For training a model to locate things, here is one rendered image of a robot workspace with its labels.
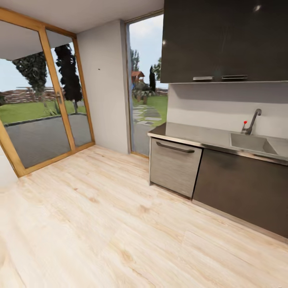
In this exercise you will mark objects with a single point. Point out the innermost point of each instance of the fixed window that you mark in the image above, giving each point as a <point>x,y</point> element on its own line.
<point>147,97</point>

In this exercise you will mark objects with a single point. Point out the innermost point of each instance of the door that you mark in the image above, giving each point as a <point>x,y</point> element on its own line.
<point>44,110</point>

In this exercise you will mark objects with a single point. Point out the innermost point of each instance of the dishwasher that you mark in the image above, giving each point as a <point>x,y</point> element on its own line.
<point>175,165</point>

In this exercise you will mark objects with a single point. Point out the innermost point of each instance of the drop in sink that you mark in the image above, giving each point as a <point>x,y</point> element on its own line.
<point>258,144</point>

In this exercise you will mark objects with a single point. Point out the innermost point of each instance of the cabinet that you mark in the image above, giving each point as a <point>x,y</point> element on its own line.
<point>212,41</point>

